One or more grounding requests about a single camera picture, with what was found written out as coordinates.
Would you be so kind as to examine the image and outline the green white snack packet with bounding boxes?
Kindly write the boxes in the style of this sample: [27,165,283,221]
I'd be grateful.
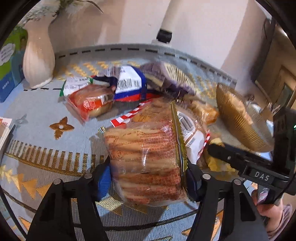
[60,77,93,97]

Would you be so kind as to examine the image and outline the sliced bread loaf bag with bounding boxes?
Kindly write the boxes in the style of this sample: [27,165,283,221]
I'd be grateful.
[99,99,193,207]

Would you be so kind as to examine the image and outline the green blue upright book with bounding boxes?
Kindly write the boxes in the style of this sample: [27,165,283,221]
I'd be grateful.
[0,26,28,102]

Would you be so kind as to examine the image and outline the person's right hand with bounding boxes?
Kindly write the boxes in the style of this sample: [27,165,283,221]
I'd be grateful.
[251,189,292,240]

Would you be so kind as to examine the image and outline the red striped bread bag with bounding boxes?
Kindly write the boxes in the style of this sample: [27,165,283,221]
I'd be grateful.
[110,99,210,165]

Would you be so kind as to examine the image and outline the white lamp pole black clamp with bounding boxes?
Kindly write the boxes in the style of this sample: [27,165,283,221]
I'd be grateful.
[152,0,183,47]

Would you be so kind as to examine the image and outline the red wrapped round bun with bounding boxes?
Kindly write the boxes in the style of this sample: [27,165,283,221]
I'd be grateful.
[66,84,114,121]

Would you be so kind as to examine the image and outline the white ribbed ceramic vase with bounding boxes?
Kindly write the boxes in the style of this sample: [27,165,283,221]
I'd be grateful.
[23,16,55,89]

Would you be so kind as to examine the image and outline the orange notebook lying flat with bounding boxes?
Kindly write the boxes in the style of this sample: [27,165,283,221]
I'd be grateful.
[0,117,14,149]

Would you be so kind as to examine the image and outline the blue white snack bag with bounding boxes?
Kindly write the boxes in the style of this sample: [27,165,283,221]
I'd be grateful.
[92,65,161,102]

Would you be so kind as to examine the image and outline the blue white artificial flowers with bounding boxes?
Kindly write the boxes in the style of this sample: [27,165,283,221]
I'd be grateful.
[20,0,103,25]

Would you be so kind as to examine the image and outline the purple white snack bag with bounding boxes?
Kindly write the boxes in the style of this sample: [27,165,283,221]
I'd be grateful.
[139,61,202,101]

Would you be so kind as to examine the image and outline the orange wrapped cake pack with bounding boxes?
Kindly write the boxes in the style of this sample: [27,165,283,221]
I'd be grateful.
[189,100,219,125]

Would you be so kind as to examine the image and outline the toast slices bread pack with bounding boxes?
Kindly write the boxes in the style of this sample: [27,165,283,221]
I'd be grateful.
[226,91,253,125]

